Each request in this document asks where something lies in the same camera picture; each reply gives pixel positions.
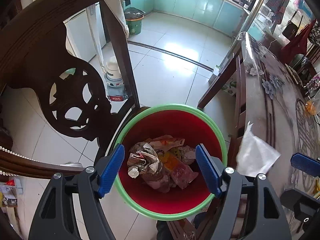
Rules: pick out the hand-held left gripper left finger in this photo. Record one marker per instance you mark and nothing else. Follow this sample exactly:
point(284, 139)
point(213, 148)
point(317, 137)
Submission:
point(110, 172)

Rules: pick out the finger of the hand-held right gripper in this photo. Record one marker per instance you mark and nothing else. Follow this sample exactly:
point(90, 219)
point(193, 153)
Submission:
point(306, 164)
point(297, 201)

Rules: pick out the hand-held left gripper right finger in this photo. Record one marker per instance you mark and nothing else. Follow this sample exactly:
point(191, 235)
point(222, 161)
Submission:
point(208, 171)

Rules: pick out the clear plastic wrap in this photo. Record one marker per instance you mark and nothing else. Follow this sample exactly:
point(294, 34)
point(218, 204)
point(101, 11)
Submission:
point(188, 155)

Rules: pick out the brown wrapper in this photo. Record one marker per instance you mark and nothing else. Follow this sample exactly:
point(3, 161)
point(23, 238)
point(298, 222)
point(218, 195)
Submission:
point(142, 160)

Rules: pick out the white tissue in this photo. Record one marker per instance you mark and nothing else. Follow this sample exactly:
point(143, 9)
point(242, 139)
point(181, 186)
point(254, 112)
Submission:
point(257, 155)

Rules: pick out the red bin with green rim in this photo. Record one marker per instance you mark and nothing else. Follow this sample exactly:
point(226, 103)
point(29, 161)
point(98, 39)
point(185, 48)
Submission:
point(162, 122)

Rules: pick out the green kitchen trash bin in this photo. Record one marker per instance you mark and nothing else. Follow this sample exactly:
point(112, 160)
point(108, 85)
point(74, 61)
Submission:
point(133, 22)

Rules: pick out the zip bag of orange snacks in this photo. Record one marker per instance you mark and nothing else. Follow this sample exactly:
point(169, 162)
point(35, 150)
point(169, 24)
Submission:
point(311, 107)

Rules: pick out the floral cardboard box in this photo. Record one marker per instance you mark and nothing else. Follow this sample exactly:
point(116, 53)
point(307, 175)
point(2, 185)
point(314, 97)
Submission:
point(230, 86)

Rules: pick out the dark snack packet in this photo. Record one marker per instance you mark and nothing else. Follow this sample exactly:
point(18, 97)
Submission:
point(293, 73)

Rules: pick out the wooden dining table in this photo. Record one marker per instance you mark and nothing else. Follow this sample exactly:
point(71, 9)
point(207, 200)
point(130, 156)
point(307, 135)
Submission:
point(220, 80)

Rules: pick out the white plastic jug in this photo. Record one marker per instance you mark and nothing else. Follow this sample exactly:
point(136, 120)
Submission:
point(113, 80)

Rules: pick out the dark red hanging garment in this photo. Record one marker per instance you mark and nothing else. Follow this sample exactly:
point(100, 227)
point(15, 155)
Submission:
point(297, 46)

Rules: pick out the black white patterned bag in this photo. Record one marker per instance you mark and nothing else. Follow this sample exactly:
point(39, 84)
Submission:
point(316, 32)

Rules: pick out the black hanging bag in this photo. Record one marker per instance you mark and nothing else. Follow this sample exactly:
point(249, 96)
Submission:
point(291, 30)

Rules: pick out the white refrigerator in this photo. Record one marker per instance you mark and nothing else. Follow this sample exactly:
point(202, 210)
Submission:
point(82, 35)

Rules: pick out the carved wooden chair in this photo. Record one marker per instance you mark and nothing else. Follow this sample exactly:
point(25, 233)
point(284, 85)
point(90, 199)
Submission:
point(32, 42)

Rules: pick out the hanging patterned garment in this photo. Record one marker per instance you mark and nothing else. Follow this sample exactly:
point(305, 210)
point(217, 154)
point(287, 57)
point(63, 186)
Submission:
point(280, 2)

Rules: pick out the teal kitchen cabinets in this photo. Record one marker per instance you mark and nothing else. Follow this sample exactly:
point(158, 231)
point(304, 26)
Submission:
point(195, 5)

